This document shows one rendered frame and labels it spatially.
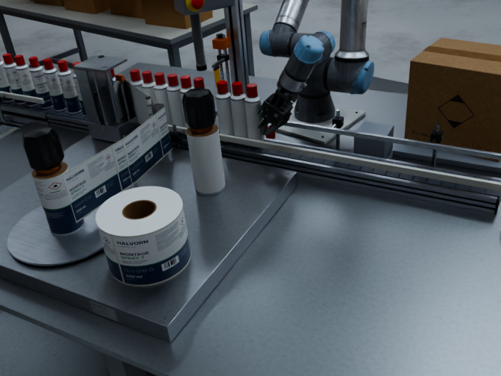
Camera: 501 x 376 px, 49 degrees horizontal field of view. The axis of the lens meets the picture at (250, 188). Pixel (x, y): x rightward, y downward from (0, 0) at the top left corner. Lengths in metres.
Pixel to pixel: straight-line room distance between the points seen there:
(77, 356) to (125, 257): 0.93
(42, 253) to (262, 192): 0.60
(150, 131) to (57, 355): 0.94
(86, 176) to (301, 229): 0.58
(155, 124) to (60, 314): 0.61
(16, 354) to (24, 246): 0.78
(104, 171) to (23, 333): 0.97
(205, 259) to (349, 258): 0.35
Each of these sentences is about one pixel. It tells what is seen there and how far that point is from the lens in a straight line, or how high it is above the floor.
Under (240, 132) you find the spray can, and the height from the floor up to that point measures 0.93.
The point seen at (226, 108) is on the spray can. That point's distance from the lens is 1.78.
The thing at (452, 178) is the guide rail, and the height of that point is 0.91.
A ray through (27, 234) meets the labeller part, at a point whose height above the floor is 0.89.
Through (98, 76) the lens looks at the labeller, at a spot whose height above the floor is 1.11.
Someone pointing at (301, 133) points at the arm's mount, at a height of 0.84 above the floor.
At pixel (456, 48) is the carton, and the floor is 1.12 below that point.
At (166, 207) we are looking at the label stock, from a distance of 1.29.
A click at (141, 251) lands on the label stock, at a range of 1.24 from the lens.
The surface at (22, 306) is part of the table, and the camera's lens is 1.45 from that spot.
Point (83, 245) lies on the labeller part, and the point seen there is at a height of 0.89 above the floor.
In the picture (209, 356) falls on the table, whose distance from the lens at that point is 1.20.
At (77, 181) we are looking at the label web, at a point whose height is 1.02.
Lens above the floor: 1.73
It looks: 32 degrees down
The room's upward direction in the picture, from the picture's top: 5 degrees counter-clockwise
